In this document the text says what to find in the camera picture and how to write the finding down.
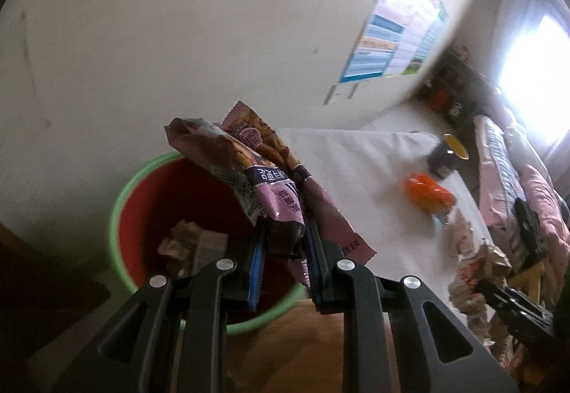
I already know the foil wrapper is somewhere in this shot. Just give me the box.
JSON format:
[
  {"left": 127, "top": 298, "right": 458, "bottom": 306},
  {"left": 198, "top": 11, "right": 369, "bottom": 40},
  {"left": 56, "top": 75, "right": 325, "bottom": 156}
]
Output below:
[{"left": 448, "top": 242, "right": 512, "bottom": 348}]

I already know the pale pink small sachet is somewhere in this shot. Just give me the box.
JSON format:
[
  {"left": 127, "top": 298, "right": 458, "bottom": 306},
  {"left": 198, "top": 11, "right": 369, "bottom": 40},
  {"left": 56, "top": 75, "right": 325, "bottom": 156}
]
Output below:
[{"left": 444, "top": 208, "right": 475, "bottom": 258}]

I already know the orange snack wrapper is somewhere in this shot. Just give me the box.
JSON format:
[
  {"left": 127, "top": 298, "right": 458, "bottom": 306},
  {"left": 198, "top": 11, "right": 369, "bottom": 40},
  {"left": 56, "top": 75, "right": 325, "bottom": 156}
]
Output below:
[{"left": 406, "top": 173, "right": 456, "bottom": 216}]

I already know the purple nut snack bag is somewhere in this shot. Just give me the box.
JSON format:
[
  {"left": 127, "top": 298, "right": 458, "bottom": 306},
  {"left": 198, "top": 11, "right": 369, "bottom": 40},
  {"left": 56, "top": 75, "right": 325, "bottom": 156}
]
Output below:
[{"left": 165, "top": 102, "right": 376, "bottom": 284}]

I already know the yellow paper package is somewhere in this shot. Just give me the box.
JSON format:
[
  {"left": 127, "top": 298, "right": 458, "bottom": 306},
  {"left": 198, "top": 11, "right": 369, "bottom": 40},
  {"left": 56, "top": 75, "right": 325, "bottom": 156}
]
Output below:
[{"left": 508, "top": 259, "right": 556, "bottom": 302}]

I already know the green red trash bin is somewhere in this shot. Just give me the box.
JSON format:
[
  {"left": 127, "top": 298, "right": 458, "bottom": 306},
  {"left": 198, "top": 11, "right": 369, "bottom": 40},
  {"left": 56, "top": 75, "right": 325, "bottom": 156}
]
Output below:
[{"left": 108, "top": 153, "right": 306, "bottom": 336}]

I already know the white cloth mat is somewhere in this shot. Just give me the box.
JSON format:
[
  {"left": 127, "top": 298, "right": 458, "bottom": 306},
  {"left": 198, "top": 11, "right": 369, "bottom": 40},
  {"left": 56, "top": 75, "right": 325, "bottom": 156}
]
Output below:
[{"left": 275, "top": 126, "right": 496, "bottom": 349}]

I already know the pink patterned bedding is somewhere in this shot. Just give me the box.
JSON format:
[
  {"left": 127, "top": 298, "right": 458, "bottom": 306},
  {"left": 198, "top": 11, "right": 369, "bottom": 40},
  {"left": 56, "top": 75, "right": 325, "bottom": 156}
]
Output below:
[{"left": 472, "top": 115, "right": 569, "bottom": 279}]

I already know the dark mug yellow inside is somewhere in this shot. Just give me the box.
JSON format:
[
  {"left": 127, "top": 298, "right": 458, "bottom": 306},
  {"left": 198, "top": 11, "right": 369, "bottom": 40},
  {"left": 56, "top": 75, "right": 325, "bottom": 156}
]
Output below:
[{"left": 427, "top": 133, "right": 470, "bottom": 179}]

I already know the dark shelf unit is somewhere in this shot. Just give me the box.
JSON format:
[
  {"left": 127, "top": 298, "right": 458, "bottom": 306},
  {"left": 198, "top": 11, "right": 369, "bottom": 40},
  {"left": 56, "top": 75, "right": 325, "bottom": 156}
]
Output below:
[{"left": 414, "top": 48, "right": 494, "bottom": 131}]

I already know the bright window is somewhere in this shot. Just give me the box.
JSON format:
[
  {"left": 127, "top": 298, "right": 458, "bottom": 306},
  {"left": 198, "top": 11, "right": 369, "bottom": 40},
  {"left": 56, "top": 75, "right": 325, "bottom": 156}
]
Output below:
[{"left": 498, "top": 15, "right": 569, "bottom": 147}]

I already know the colourful wall poster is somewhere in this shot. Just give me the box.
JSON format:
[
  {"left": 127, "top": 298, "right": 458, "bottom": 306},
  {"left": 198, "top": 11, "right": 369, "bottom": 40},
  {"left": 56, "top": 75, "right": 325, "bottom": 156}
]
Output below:
[{"left": 339, "top": 0, "right": 447, "bottom": 83}]

